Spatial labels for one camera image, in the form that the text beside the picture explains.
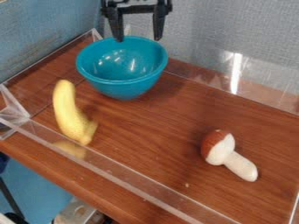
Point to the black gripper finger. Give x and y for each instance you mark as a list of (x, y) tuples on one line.
[(115, 20), (159, 15)]

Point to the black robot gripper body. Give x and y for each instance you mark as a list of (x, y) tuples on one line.
[(134, 7)]

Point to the yellow toy banana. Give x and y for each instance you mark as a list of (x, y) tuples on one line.
[(77, 126)]

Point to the blue plastic bowl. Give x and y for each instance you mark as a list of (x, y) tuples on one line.
[(123, 69)]

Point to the clear acrylic tray walls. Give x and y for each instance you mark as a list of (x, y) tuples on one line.
[(142, 172)]

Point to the brown white toy mushroom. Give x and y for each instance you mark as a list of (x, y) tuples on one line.
[(218, 151)]

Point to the grey metal bracket under table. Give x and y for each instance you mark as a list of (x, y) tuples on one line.
[(79, 213)]

